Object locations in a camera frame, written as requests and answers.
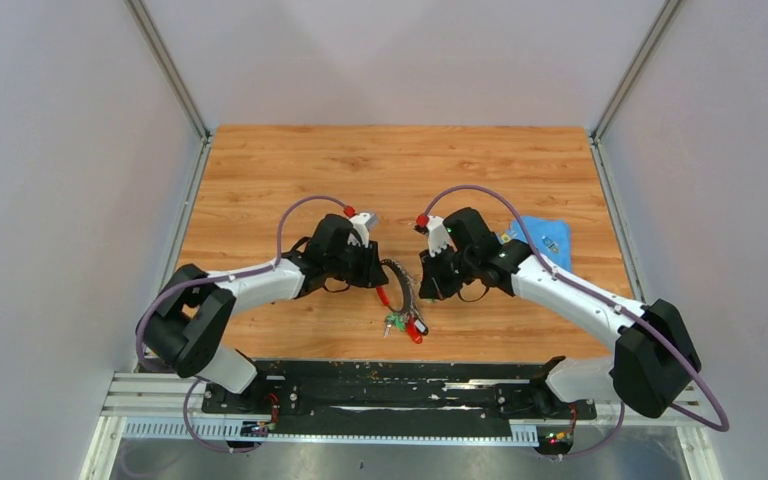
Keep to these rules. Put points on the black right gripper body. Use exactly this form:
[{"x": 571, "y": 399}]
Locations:
[{"x": 466, "y": 262}]

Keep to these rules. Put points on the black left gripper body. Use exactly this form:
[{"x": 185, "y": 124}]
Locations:
[{"x": 345, "y": 265}]

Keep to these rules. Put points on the green key tag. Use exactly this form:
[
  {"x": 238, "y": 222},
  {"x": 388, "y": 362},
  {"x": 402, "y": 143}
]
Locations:
[{"x": 394, "y": 322}]

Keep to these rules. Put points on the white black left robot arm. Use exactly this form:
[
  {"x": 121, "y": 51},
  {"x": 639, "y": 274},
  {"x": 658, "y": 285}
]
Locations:
[{"x": 185, "y": 325}]

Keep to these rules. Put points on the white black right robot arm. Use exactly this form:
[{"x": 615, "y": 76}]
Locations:
[{"x": 652, "y": 358}]

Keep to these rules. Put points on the red key tag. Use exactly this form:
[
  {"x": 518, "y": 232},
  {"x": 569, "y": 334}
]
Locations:
[{"x": 416, "y": 329}]

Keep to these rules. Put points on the blue patterned cloth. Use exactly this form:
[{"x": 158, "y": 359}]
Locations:
[{"x": 553, "y": 237}]

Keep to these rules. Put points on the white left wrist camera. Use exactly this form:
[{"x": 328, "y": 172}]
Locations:
[{"x": 362, "y": 224}]

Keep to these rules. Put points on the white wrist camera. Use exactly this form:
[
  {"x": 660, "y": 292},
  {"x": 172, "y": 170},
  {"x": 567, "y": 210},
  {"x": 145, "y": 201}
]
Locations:
[
  {"x": 362, "y": 224},
  {"x": 438, "y": 237}
]

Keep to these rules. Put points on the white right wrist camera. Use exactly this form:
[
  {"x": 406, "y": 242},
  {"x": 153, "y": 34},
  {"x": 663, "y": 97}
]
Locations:
[{"x": 438, "y": 237}]

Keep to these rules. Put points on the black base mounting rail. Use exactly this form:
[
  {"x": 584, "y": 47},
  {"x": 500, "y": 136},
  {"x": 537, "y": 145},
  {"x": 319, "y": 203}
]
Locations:
[{"x": 370, "y": 402}]

